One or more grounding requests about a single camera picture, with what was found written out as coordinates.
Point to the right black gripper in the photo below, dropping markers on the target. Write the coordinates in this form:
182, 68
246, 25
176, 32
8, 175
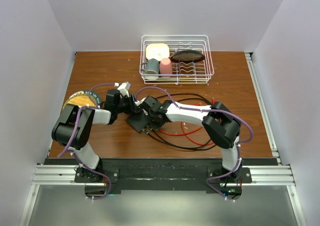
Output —
156, 125

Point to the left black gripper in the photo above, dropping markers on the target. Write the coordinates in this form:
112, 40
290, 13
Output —
131, 100

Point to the black network switch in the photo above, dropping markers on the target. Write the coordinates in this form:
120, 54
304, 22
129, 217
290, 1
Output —
136, 124

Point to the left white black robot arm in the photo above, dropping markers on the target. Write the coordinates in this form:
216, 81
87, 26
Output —
73, 127

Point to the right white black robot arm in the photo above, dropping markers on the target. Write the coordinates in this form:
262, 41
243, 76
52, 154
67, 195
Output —
221, 125

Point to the grey mug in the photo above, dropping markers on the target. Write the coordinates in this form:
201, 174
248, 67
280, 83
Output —
150, 67

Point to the pink cup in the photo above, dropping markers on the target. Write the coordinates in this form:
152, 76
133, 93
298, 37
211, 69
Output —
165, 67

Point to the round yellow green coaster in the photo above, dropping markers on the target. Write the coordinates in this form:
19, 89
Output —
83, 98

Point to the cream square plate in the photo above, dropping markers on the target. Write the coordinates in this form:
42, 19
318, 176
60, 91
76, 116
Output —
157, 51

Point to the dark brown oval bowl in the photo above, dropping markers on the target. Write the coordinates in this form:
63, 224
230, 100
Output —
187, 56

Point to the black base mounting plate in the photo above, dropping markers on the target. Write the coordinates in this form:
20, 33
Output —
180, 174

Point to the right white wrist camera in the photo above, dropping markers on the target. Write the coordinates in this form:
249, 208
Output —
138, 103

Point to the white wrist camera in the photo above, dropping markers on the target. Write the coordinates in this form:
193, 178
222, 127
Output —
123, 88
138, 103

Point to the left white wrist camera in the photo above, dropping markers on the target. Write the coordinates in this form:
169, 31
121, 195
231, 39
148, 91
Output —
123, 88

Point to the white wire dish rack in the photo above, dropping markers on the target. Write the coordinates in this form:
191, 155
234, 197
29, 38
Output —
193, 73

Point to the aluminium frame rail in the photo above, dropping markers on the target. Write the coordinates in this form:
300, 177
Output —
164, 192

